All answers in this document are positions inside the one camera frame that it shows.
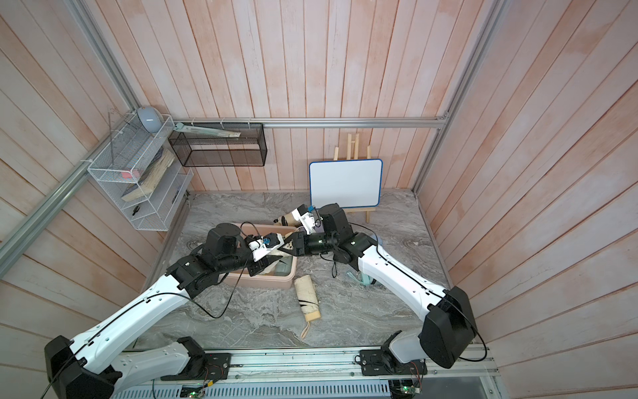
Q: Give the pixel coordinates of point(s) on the mint umbrella front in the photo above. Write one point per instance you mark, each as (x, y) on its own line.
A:
(283, 267)

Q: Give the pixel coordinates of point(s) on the white wire shelf rack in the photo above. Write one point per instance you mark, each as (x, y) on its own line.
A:
(128, 151)

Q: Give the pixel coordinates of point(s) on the beige umbrella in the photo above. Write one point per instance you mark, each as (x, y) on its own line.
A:
(307, 299)
(270, 270)
(286, 220)

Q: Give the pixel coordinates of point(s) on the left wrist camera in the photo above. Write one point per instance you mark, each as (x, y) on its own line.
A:
(261, 246)

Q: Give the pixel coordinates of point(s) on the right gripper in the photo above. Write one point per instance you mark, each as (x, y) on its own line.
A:
(302, 243)

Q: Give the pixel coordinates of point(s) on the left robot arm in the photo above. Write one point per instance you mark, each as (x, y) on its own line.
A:
(139, 314)

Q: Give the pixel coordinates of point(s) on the book on shelf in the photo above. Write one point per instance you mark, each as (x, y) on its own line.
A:
(151, 177)

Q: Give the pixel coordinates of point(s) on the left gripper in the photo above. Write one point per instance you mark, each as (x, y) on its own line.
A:
(261, 264)

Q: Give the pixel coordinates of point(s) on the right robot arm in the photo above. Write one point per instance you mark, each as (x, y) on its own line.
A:
(448, 319)

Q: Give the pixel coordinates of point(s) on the grey round speaker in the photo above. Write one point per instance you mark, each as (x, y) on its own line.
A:
(151, 119)

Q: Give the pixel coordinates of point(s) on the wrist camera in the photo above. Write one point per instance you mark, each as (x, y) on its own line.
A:
(261, 246)
(304, 217)

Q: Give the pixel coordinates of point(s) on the black wire basket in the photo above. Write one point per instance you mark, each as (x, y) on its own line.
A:
(250, 150)

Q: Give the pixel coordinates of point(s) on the flat item on basket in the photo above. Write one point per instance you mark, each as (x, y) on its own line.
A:
(205, 132)

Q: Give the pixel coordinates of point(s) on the pink plastic storage box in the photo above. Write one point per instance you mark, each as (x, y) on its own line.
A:
(265, 281)

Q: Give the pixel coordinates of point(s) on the mint umbrella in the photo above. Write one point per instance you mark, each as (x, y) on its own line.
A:
(361, 278)
(283, 267)

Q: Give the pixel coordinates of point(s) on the white board blue frame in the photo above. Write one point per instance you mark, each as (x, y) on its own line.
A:
(350, 183)

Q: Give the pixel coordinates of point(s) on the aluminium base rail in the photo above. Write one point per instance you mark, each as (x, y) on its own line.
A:
(322, 372)

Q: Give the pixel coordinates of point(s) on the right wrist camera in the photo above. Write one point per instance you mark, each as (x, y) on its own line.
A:
(304, 217)

